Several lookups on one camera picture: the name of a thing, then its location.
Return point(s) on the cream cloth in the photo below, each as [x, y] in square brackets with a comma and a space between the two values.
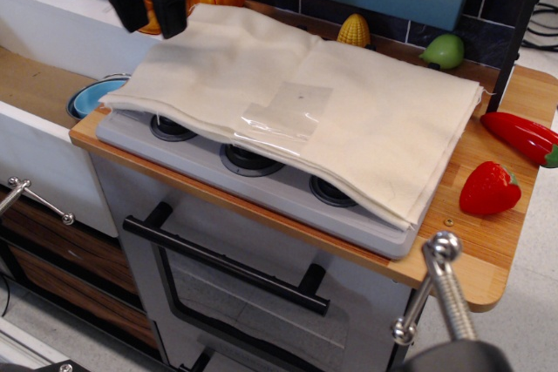
[377, 128]

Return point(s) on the white toy sink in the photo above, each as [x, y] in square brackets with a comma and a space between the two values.
[51, 49]

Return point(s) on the blue bowl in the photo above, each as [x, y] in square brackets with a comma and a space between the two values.
[86, 100]

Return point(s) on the black left stove knob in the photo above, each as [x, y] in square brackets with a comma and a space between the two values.
[167, 130]

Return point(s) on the black stove knob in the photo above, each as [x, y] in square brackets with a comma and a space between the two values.
[167, 130]
[247, 164]
[329, 194]

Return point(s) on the grey toy stove top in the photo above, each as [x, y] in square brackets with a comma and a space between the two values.
[286, 192]

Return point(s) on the black middle stove knob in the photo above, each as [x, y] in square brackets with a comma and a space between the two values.
[247, 164]

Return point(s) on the yellow toy corn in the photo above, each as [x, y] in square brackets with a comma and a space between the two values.
[354, 31]

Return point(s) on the black right stove knob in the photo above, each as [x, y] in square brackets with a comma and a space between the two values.
[329, 194]

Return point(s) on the green toy pear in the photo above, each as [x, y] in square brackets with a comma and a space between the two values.
[444, 52]

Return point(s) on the wooden drawer front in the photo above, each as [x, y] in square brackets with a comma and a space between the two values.
[77, 268]

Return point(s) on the grey toy oven door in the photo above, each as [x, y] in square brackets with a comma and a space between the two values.
[194, 307]

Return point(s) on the black metal stand pole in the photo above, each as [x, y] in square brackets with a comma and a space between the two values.
[520, 27]

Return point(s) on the red toy strawberry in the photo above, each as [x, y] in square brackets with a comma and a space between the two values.
[489, 189]

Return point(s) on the red toy chili pepper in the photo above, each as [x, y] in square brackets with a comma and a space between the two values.
[533, 140]

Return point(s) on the silver drawer handle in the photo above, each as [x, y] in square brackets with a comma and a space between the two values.
[22, 187]

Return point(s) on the black oven door handle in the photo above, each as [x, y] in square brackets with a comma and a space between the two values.
[303, 295]

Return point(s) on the silver clamp screw handle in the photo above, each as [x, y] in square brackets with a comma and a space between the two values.
[440, 252]

